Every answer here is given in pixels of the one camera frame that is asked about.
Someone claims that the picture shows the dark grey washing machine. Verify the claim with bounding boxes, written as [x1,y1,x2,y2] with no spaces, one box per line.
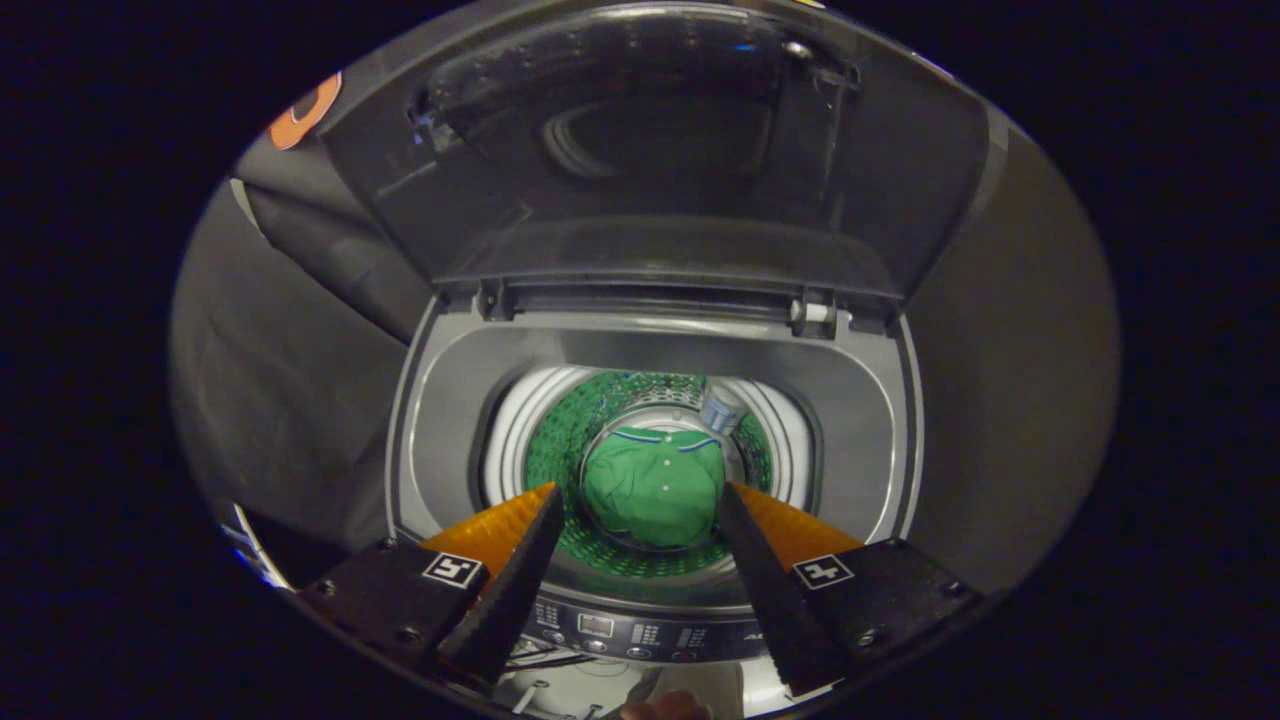
[384,284,927,693]

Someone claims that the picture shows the white rod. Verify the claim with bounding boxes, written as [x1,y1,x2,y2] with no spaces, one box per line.
[222,500,293,591]

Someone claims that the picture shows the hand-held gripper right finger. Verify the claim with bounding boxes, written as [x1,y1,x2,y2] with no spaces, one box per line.
[716,481,979,699]

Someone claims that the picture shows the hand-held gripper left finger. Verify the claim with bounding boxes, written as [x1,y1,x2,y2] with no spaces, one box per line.
[300,482,567,693]

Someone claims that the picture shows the green polo shirt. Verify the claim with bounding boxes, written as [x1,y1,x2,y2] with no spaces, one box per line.
[581,426,727,550]

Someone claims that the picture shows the dark washing machine lid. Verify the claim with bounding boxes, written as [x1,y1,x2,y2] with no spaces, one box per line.
[317,0,993,313]

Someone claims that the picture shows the thin cable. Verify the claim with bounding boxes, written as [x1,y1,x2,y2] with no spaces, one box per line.
[503,640,603,673]

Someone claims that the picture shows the black backdrop cloth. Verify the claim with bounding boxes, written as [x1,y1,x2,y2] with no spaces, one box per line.
[168,72,443,563]

